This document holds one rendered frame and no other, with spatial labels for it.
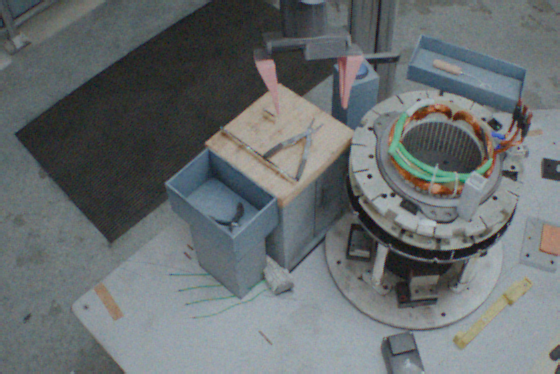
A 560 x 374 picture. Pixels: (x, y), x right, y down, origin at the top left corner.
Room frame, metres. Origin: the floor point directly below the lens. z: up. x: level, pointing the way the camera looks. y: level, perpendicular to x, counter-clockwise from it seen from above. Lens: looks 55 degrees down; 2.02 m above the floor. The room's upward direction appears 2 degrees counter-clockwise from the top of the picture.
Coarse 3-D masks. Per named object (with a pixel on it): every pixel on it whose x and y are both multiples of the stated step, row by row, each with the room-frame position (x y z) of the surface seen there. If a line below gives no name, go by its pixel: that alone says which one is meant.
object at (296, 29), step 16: (288, 0) 0.63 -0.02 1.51; (288, 16) 0.62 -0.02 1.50; (304, 16) 0.62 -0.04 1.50; (320, 16) 0.62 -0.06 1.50; (272, 32) 0.65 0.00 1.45; (288, 32) 0.61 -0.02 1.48; (304, 32) 0.61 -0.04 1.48; (320, 32) 0.61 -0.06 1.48; (336, 32) 0.62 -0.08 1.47; (272, 48) 0.60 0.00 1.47; (288, 48) 0.60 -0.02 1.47
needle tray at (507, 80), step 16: (416, 48) 1.03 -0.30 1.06; (432, 48) 1.06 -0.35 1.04; (448, 48) 1.04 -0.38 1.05; (464, 48) 1.03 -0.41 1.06; (416, 64) 1.02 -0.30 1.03; (432, 64) 1.02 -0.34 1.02; (464, 64) 1.02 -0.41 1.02; (480, 64) 1.01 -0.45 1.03; (496, 64) 0.99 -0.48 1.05; (512, 64) 0.98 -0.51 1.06; (416, 80) 0.97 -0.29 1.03; (432, 80) 0.95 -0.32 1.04; (448, 80) 0.94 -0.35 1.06; (464, 80) 0.97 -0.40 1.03; (480, 80) 0.97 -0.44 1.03; (496, 80) 0.97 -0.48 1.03; (512, 80) 0.97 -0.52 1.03; (464, 96) 0.92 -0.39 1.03; (480, 96) 0.91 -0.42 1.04; (496, 96) 0.89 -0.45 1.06; (512, 96) 0.92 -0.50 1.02; (512, 112) 0.87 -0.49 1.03
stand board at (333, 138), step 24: (264, 96) 0.89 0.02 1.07; (288, 96) 0.89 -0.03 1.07; (240, 120) 0.84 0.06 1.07; (264, 120) 0.83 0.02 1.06; (288, 120) 0.83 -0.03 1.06; (336, 120) 0.83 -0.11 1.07; (216, 144) 0.78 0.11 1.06; (264, 144) 0.78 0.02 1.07; (336, 144) 0.77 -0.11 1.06; (240, 168) 0.73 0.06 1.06; (264, 168) 0.72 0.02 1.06; (288, 168) 0.72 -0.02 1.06; (312, 168) 0.72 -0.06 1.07; (288, 192) 0.67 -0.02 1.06
